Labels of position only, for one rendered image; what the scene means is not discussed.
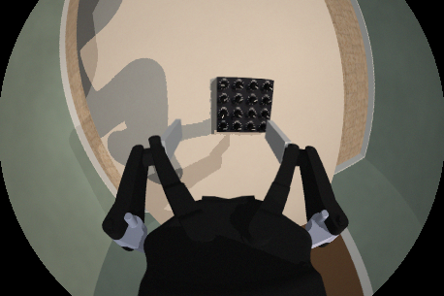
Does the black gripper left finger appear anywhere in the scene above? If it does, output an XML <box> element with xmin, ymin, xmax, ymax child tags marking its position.
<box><xmin>102</xmin><ymin>119</ymin><xmax>216</xmax><ymax>253</ymax></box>

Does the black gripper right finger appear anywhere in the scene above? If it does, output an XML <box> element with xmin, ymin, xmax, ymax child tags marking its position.
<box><xmin>246</xmin><ymin>120</ymin><xmax>349</xmax><ymax>248</ymax></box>

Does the black square knob box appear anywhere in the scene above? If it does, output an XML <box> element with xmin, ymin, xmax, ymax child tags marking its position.
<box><xmin>216</xmin><ymin>77</ymin><xmax>274</xmax><ymax>133</ymax></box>

